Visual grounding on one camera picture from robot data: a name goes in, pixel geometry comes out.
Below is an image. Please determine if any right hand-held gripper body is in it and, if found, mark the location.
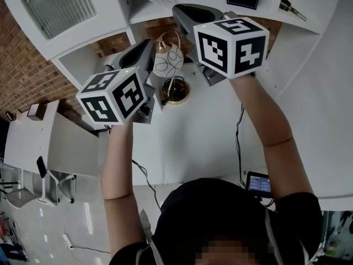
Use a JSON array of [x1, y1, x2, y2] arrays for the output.
[[172, 3, 270, 87]]

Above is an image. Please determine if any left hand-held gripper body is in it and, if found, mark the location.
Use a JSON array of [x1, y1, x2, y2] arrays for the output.
[[76, 39, 157, 126]]

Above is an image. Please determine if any person's right forearm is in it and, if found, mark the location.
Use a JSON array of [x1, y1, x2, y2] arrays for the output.
[[228, 73, 293, 149]]

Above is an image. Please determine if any person's left forearm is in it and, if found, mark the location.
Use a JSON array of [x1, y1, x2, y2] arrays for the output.
[[100, 120, 136, 201]]

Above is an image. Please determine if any white desk with drawers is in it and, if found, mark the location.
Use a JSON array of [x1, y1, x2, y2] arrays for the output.
[[98, 52, 281, 189]]

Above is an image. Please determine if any white desk hutch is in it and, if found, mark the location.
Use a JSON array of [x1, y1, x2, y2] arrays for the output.
[[0, 0, 337, 134]]

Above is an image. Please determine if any brass lamp with white shade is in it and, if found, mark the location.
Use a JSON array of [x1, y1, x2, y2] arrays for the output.
[[152, 30, 191, 106]]

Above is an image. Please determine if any brown box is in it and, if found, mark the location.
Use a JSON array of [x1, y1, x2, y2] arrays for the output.
[[26, 101, 48, 121]]

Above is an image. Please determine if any white side table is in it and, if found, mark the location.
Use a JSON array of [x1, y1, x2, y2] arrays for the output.
[[3, 100, 100, 178]]

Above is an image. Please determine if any black phone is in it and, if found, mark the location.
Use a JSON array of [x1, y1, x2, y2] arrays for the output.
[[36, 155, 48, 179]]

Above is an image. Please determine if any white chair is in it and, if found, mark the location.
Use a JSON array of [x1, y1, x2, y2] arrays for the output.
[[3, 169, 77, 210]]

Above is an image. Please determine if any small black display screen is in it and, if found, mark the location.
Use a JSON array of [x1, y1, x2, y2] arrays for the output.
[[244, 171, 273, 199]]

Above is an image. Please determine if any white power strip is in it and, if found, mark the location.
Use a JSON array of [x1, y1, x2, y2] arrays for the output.
[[62, 233, 74, 250]]

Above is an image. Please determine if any person's black shirt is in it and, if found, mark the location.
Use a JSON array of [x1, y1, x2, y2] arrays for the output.
[[109, 177, 323, 265]]

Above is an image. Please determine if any person's face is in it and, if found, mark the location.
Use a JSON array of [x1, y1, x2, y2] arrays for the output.
[[194, 238, 270, 265]]

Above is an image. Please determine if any black-framed glass door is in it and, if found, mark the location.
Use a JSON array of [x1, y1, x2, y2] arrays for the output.
[[321, 210, 353, 259]]

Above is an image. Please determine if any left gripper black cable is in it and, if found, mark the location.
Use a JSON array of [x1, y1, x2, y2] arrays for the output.
[[131, 158, 162, 210]]

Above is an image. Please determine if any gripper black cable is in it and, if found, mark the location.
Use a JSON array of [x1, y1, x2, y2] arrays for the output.
[[131, 158, 162, 210], [235, 103, 248, 189]]

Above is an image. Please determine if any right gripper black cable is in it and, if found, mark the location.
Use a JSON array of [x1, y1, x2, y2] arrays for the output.
[[235, 103, 248, 189]]

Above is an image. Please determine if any grey left shoulder strap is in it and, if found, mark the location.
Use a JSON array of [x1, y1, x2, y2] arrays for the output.
[[135, 208, 163, 265]]

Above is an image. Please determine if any grey shoulder strap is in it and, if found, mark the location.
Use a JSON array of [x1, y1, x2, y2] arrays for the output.
[[263, 208, 286, 265], [135, 208, 163, 265]]

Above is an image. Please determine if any black floor cable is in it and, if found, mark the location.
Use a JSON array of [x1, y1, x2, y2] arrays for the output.
[[70, 246, 111, 255]]

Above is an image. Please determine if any grey right shoulder strap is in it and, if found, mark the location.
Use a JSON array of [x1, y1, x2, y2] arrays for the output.
[[263, 208, 286, 265]]

